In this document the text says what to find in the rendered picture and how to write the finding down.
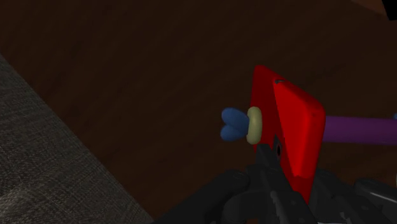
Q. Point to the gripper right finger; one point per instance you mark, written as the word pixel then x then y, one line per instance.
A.
pixel 347 198

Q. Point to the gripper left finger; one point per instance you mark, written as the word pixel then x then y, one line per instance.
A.
pixel 266 169

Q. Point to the red phone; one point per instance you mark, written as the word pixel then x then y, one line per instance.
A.
pixel 297 130

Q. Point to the purple rod toy, blue tip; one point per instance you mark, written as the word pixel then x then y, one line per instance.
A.
pixel 356 130

